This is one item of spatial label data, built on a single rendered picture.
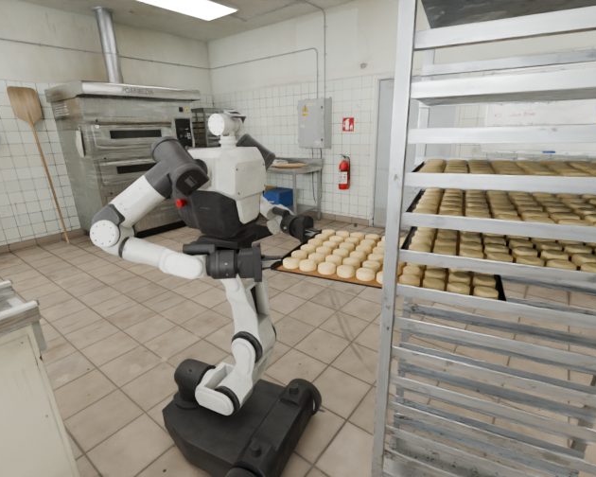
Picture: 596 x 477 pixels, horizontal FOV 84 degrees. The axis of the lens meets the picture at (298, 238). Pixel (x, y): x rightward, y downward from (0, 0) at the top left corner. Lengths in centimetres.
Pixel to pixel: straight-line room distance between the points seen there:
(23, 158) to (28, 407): 444
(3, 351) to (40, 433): 36
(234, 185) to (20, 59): 491
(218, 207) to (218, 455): 103
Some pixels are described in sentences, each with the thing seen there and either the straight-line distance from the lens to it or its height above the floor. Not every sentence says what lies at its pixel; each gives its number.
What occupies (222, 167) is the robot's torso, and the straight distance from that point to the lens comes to 110.
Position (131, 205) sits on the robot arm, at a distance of 107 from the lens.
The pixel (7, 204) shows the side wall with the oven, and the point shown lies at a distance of 569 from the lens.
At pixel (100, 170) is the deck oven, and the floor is 100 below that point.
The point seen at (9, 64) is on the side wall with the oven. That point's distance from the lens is 578.
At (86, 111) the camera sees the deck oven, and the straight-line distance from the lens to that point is 487.
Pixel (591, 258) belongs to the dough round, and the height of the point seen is 115.
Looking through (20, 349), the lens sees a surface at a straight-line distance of 147.
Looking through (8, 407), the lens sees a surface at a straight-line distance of 155.
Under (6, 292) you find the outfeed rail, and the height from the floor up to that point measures 86.
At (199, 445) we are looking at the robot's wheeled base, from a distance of 171.
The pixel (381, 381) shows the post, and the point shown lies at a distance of 98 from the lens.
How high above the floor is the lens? 143
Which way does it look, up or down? 18 degrees down
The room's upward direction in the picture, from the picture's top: 2 degrees counter-clockwise
